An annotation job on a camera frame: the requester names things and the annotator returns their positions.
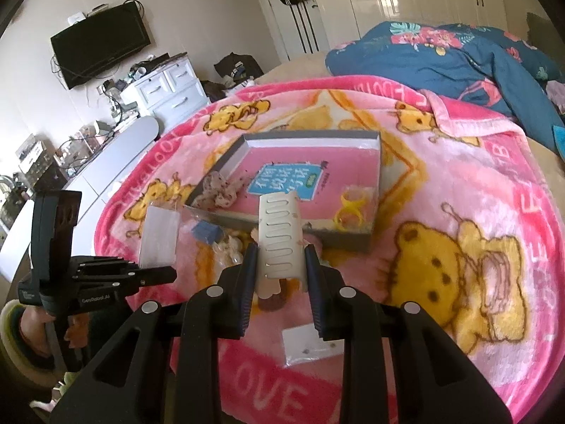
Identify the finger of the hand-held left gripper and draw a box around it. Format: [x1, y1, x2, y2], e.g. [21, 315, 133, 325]
[71, 255, 141, 273]
[77, 266, 178, 296]

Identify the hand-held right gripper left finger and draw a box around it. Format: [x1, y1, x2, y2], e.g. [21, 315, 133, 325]
[48, 243, 261, 424]

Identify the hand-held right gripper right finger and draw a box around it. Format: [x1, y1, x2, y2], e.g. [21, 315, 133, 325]
[304, 244, 515, 424]

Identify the brown plastic hair clip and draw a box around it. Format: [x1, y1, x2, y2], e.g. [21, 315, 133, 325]
[256, 280, 289, 313]

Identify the grey cardboard box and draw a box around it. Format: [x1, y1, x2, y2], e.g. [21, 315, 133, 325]
[183, 130, 383, 254]

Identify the cream plastic hair clip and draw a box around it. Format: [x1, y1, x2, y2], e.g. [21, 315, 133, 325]
[256, 193, 307, 299]

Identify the small blue box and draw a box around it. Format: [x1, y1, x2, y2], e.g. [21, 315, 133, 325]
[191, 221, 224, 245]

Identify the white card earring packet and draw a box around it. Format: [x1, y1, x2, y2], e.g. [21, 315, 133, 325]
[280, 322, 346, 367]

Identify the person's left forearm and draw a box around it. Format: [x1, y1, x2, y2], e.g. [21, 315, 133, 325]
[0, 299, 60, 391]

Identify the clear bag of jewelry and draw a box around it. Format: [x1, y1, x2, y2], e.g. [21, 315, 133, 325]
[212, 229, 257, 266]

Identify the person's left hand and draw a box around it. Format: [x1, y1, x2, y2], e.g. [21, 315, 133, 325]
[20, 307, 91, 358]

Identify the clear plastic packet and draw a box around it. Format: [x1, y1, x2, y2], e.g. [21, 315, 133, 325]
[138, 205, 182, 270]

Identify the floral fabric scrunchie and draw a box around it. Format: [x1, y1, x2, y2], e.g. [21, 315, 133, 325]
[197, 170, 249, 210]

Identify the white oval table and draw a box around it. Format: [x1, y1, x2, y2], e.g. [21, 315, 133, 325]
[0, 116, 160, 283]

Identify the pink book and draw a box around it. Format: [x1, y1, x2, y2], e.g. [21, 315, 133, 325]
[194, 135, 380, 235]

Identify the white drawer dresser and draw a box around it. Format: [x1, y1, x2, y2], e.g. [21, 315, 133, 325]
[120, 59, 212, 135]

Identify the pink bear print blanket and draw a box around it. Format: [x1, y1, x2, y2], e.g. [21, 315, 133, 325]
[95, 74, 565, 424]

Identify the clutter on dresser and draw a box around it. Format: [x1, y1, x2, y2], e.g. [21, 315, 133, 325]
[127, 52, 187, 81]

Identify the black bag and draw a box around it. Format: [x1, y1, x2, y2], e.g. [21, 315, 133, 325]
[214, 53, 266, 88]

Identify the beige bed sheet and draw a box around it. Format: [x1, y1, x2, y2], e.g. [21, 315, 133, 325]
[260, 51, 354, 88]

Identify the white door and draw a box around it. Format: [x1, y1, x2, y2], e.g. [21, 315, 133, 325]
[247, 0, 332, 65]

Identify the blue floral quilt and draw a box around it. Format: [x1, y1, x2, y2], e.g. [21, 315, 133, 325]
[326, 21, 565, 164]

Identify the white wardrobe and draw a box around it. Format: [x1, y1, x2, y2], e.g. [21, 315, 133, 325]
[315, 0, 530, 54]

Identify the green pillow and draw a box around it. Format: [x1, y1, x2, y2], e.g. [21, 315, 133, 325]
[525, 11, 553, 41]

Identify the yellow plastic hair ring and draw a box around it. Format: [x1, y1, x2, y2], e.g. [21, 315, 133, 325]
[333, 190, 370, 232]

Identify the black wall television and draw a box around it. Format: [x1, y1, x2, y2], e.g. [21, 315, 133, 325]
[50, 2, 152, 90]

